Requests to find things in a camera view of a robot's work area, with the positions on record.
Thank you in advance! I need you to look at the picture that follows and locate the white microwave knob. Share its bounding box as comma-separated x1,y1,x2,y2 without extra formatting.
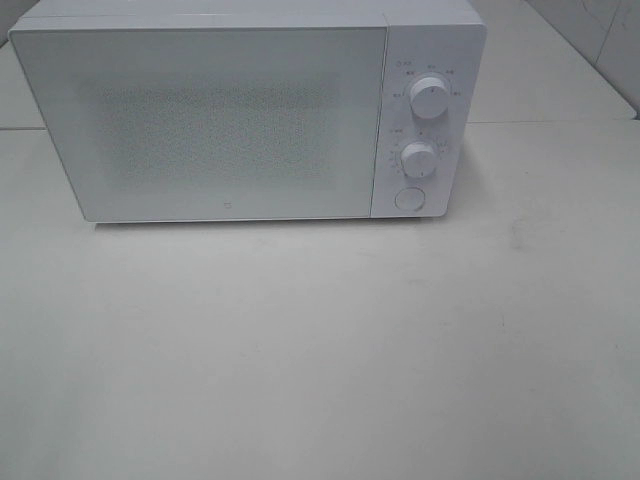
400,142,438,179
407,72,451,120

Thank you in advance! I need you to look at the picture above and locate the white microwave door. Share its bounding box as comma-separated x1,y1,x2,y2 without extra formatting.
12,28,386,223

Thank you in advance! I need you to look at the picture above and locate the white microwave oven body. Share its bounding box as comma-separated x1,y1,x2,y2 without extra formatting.
8,1,487,223

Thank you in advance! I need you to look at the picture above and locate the round white door release button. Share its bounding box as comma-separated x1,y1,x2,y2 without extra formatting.
394,187,426,212

